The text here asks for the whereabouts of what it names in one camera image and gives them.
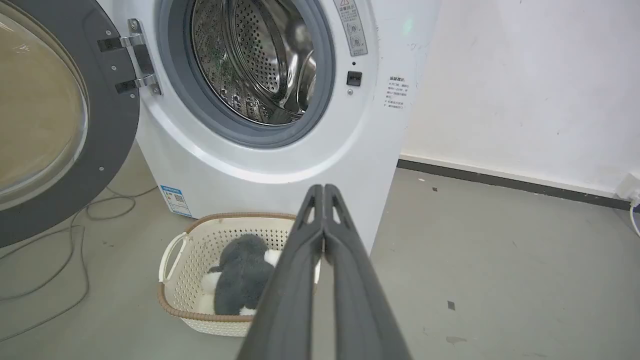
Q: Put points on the cream perforated laundry basket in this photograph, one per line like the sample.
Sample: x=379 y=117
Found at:
x=192 y=280

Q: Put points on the grey and white plush toy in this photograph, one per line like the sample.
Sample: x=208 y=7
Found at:
x=242 y=280

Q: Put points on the white wall power plug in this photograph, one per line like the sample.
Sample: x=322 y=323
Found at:
x=630 y=192

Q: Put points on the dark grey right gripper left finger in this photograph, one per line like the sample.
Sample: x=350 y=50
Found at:
x=287 y=300

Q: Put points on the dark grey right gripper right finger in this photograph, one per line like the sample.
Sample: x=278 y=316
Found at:
x=360 y=305

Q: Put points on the white front-load washing machine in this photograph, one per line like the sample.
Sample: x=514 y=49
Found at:
x=280 y=150

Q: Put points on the grey round washing machine door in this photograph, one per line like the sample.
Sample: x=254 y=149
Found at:
x=55 y=115

